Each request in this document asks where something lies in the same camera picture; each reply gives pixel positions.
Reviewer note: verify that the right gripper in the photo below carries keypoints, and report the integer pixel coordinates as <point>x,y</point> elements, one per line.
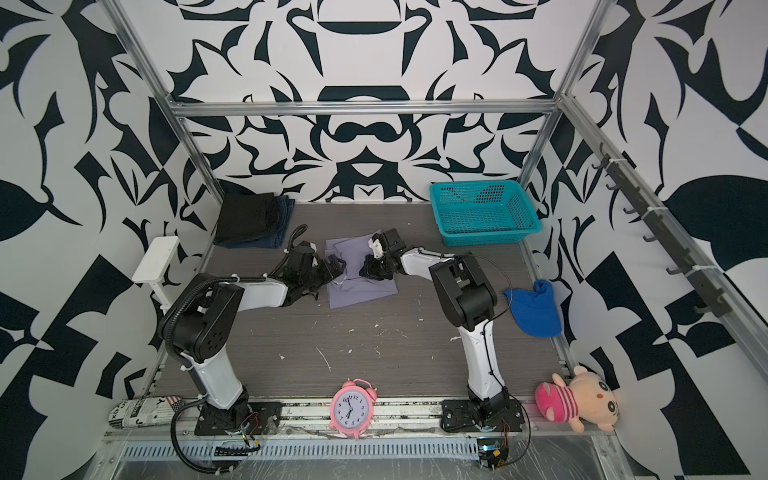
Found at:
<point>367,269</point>

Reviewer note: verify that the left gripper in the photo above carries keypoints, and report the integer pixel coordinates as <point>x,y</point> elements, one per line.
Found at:
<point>330,275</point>

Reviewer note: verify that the lavender garment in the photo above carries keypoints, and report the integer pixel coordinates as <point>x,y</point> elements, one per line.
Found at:
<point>351,288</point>

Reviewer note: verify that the dark blue denim skirt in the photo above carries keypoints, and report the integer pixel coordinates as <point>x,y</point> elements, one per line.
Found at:
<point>286,205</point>

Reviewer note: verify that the black garment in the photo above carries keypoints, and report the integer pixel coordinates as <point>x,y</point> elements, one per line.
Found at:
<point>247,217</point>

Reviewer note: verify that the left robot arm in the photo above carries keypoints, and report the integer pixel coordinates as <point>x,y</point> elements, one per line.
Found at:
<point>196,328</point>

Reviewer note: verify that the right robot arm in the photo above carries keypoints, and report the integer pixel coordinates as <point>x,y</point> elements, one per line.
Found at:
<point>468,301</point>

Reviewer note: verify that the teal plastic basket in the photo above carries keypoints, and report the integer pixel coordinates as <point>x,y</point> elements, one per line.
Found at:
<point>483,212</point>

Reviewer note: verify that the pink alarm clock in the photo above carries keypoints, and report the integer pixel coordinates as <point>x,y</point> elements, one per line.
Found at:
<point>352,407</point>

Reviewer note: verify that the white box on stand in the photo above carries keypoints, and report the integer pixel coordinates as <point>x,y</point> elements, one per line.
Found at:
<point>153,265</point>

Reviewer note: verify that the bright blue cloth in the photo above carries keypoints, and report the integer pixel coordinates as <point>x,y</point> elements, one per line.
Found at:
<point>535,311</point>

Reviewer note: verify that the small green circuit board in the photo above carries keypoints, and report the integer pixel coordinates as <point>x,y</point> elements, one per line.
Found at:
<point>492,453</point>

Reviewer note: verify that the pink plush pig toy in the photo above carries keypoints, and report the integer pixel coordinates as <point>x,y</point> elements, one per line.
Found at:
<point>586,397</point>

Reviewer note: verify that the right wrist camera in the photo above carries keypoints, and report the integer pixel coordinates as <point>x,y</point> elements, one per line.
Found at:
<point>375,245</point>

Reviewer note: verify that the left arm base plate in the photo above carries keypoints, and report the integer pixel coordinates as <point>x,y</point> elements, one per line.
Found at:
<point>254,418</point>

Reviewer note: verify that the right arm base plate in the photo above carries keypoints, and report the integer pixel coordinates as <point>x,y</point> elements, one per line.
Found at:
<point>463,416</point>

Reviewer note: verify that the white slotted cable duct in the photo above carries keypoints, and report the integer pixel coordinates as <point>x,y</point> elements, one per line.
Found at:
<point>327,449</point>

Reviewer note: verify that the black coat hook rail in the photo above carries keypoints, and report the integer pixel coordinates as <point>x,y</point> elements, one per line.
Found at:
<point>668,233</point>

